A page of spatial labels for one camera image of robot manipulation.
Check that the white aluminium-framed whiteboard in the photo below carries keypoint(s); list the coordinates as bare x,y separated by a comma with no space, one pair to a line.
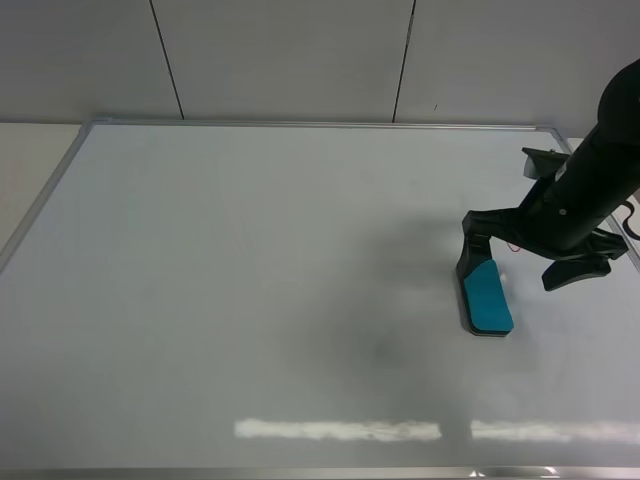
201,301

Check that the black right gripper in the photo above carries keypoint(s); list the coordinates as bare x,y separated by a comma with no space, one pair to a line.
580,249

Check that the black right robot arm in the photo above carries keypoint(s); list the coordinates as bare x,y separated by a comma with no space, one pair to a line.
594,180

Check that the teal whiteboard eraser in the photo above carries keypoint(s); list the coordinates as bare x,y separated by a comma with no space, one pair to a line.
487,310

